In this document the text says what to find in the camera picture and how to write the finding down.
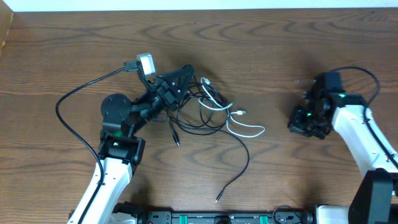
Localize white usb cable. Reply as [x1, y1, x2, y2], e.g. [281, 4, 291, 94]
[198, 77, 266, 139]

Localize thin black cable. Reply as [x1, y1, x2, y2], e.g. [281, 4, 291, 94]
[166, 79, 234, 147]

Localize left camera black cable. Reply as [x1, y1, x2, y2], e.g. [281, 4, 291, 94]
[55, 60, 139, 224]

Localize black usb cable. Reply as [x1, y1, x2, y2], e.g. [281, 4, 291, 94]
[174, 118, 251, 203]

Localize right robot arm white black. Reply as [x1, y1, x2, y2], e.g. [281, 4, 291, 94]
[287, 71, 397, 224]

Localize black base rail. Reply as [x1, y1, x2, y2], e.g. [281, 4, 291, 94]
[68, 202, 352, 224]

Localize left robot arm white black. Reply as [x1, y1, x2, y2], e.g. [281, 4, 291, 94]
[68, 61, 195, 223]

